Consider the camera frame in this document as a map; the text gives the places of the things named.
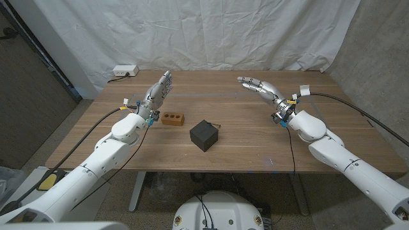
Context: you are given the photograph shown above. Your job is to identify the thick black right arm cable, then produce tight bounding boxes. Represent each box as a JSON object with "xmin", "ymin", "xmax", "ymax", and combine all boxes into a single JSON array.
[{"xmin": 306, "ymin": 91, "xmax": 409, "ymax": 148}]

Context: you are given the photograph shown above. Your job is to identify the yellow black foot pedal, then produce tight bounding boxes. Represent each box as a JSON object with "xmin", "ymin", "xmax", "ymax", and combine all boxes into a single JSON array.
[{"xmin": 37, "ymin": 171, "xmax": 66, "ymax": 192}]

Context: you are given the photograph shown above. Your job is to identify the black box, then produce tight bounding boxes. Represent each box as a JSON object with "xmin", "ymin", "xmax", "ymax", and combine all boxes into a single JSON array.
[{"xmin": 189, "ymin": 119, "xmax": 219, "ymax": 153}]

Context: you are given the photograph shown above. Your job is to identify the long grey tape strip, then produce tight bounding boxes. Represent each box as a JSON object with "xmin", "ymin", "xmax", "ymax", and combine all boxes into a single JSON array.
[{"xmin": 132, "ymin": 92, "xmax": 309, "ymax": 98}]

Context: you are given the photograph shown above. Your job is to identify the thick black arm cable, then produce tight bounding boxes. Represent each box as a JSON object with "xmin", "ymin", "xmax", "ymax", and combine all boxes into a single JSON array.
[
  {"xmin": 306, "ymin": 91, "xmax": 409, "ymax": 148},
  {"xmin": 0, "ymin": 105, "xmax": 138, "ymax": 217}
]

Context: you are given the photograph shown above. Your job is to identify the short grey tape strip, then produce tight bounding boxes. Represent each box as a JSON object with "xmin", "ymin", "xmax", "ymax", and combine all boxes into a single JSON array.
[{"xmin": 306, "ymin": 94, "xmax": 324, "ymax": 124}]

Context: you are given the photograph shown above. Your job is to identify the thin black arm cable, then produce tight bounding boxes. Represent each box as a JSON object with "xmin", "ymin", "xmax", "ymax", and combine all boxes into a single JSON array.
[
  {"xmin": 286, "ymin": 126, "xmax": 297, "ymax": 175},
  {"xmin": 69, "ymin": 124, "xmax": 151, "ymax": 212}
]

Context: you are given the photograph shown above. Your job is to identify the black power strip cable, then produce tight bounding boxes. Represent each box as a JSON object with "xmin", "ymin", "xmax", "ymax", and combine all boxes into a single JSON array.
[{"xmin": 107, "ymin": 73, "xmax": 130, "ymax": 84}]

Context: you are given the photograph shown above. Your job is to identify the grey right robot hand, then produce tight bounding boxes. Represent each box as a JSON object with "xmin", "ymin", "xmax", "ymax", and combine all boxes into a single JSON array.
[{"xmin": 236, "ymin": 75, "xmax": 290, "ymax": 112}]

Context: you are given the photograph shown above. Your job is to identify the thin blue torso cable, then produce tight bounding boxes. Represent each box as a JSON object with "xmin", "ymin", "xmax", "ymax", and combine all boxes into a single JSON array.
[{"xmin": 201, "ymin": 196, "xmax": 214, "ymax": 229}]

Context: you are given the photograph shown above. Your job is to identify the dark perforated partition panel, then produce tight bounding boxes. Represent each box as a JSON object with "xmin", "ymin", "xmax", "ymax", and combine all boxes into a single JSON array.
[{"xmin": 0, "ymin": 0, "xmax": 82, "ymax": 170}]

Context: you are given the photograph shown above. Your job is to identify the clear plastic bag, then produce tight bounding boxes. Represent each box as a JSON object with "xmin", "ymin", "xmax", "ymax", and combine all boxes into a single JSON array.
[{"xmin": 0, "ymin": 165, "xmax": 26, "ymax": 208}]

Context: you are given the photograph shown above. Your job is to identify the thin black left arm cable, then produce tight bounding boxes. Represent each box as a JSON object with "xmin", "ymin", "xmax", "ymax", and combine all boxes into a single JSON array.
[{"xmin": 69, "ymin": 124, "xmax": 151, "ymax": 212}]

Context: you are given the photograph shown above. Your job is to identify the white backdrop cloth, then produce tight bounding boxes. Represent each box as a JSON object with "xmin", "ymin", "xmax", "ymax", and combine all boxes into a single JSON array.
[{"xmin": 33, "ymin": 0, "xmax": 362, "ymax": 100}]

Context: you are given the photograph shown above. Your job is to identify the wooden block with three holes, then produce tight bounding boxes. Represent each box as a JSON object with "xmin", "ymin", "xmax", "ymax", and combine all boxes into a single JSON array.
[{"xmin": 160, "ymin": 111, "xmax": 185, "ymax": 127}]

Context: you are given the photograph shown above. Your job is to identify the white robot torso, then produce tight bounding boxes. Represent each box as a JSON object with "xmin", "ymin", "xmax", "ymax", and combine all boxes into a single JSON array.
[{"xmin": 171, "ymin": 190, "xmax": 265, "ymax": 230}]

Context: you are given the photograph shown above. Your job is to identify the white power strip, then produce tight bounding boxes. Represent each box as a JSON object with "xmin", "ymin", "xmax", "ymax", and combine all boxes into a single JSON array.
[{"xmin": 112, "ymin": 65, "xmax": 139, "ymax": 77}]

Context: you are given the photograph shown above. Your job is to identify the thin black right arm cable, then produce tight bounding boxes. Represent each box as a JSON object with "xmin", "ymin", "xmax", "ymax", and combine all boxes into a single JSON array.
[{"xmin": 286, "ymin": 126, "xmax": 297, "ymax": 175}]

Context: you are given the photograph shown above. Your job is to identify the grey table leg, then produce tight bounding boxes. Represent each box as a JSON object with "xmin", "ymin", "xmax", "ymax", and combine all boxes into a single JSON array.
[
  {"xmin": 289, "ymin": 174, "xmax": 310, "ymax": 217},
  {"xmin": 128, "ymin": 171, "xmax": 147, "ymax": 212}
]

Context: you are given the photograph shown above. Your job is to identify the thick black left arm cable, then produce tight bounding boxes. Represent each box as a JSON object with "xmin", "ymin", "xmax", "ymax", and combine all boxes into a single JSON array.
[{"xmin": 0, "ymin": 105, "xmax": 138, "ymax": 217}]

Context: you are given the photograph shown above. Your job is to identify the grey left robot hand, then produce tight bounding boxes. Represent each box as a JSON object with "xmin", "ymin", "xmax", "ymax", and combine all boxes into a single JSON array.
[{"xmin": 137, "ymin": 70, "xmax": 173, "ymax": 121}]

